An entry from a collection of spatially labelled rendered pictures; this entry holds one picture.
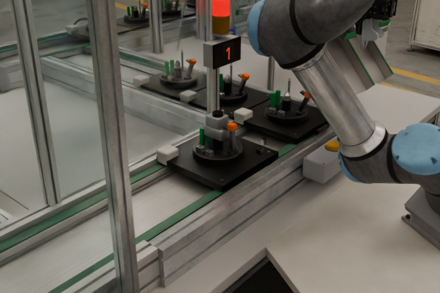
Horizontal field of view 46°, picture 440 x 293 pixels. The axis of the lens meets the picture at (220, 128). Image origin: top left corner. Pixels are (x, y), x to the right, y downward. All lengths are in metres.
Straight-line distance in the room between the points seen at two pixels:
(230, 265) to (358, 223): 0.37
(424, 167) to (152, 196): 0.66
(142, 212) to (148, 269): 0.22
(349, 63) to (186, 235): 1.00
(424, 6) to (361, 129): 4.73
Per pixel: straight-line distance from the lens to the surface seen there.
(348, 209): 1.44
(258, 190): 1.31
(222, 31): 1.48
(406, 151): 1.19
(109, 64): 0.80
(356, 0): 0.99
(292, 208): 1.41
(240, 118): 1.64
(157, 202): 1.33
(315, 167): 1.44
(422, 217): 1.37
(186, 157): 1.42
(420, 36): 5.95
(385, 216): 1.44
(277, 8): 1.03
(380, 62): 2.01
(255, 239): 1.29
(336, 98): 1.14
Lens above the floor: 1.65
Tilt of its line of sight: 25 degrees down
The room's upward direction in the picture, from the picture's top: straight up
